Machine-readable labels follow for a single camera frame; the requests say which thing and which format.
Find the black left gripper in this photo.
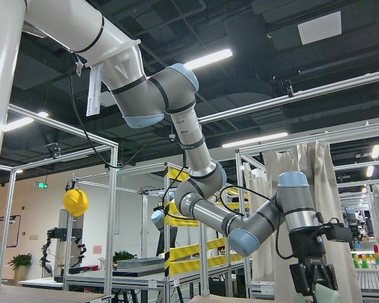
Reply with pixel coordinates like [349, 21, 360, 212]
[289, 227, 338, 296]

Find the green plastic cup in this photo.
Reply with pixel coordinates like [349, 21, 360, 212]
[294, 284, 342, 303]

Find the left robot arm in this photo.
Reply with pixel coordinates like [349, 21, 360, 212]
[90, 64, 337, 302]

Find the yellow hard hat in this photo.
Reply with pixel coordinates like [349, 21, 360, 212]
[63, 189, 88, 217]

